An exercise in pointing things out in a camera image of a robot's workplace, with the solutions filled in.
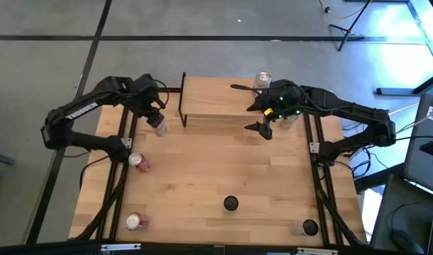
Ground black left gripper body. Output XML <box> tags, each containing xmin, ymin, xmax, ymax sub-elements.
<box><xmin>130</xmin><ymin>73</ymin><xmax>167</xmax><ymax>118</ymax></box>

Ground black tripod stand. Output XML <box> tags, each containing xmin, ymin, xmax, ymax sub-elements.
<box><xmin>328</xmin><ymin>0</ymin><xmax>373</xmax><ymax>52</ymax></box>

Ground black cable bundle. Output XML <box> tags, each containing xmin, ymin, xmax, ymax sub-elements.
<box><xmin>342</xmin><ymin>141</ymin><xmax>390</xmax><ymax>180</ymax></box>

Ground black desk foot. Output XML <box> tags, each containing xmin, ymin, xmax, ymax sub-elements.
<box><xmin>375</xmin><ymin>70</ymin><xmax>433</xmax><ymax>96</ymax></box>

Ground wooden shelf black legs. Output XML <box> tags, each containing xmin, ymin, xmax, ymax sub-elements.
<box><xmin>178</xmin><ymin>72</ymin><xmax>274</xmax><ymax>129</ymax></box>

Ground white yellow Spindrift can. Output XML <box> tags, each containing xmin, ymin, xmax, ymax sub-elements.
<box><xmin>223</xmin><ymin>195</ymin><xmax>240</xmax><ymax>213</ymax></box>

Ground grey chair leg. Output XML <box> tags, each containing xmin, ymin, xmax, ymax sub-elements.
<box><xmin>0</xmin><ymin>150</ymin><xmax>16</xmax><ymax>166</ymax></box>

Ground grey desk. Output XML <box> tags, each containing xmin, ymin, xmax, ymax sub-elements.
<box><xmin>403</xmin><ymin>92</ymin><xmax>433</xmax><ymax>196</ymax></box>
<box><xmin>370</xmin><ymin>174</ymin><xmax>433</xmax><ymax>255</ymax></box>

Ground black desk crossbar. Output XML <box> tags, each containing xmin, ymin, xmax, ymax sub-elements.
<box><xmin>353</xmin><ymin>163</ymin><xmax>407</xmax><ymax>194</ymax></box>

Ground red soda can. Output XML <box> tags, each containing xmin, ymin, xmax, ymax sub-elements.
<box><xmin>128</xmin><ymin>152</ymin><xmax>152</xmax><ymax>174</ymax></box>
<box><xmin>125</xmin><ymin>211</ymin><xmax>150</xmax><ymax>232</ymax></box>

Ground silver metal bracket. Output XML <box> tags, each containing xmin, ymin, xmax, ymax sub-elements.
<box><xmin>101</xmin><ymin>243</ymin><xmax>142</xmax><ymax>252</ymax></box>
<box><xmin>296</xmin><ymin>247</ymin><xmax>339</xmax><ymax>255</ymax></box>

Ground black aluminium table frame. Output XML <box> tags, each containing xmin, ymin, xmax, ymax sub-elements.
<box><xmin>74</xmin><ymin>86</ymin><xmax>368</xmax><ymax>247</ymax></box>

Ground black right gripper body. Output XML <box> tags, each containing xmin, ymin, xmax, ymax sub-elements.
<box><xmin>267</xmin><ymin>80</ymin><xmax>305</xmax><ymax>121</ymax></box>

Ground black computer mouse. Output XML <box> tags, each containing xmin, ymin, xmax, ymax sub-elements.
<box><xmin>392</xmin><ymin>229</ymin><xmax>425</xmax><ymax>255</ymax></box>

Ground white cable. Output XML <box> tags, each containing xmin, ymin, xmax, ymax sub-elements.
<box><xmin>388</xmin><ymin>101</ymin><xmax>421</xmax><ymax>117</ymax></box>

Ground silver-top pale beverage can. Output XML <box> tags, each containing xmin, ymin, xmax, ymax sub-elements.
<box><xmin>253</xmin><ymin>69</ymin><xmax>273</xmax><ymax>89</ymax></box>

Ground yellow cable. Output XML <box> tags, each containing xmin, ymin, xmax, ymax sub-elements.
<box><xmin>317</xmin><ymin>0</ymin><xmax>362</xmax><ymax>21</ymax></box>

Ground white beverage can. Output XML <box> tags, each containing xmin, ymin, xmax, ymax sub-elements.
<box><xmin>289</xmin><ymin>218</ymin><xmax>320</xmax><ymax>237</ymax></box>
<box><xmin>279</xmin><ymin>115</ymin><xmax>300</xmax><ymax>130</ymax></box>

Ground black front beam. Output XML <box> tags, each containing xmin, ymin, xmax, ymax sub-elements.
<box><xmin>0</xmin><ymin>239</ymin><xmax>433</xmax><ymax>255</ymax></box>

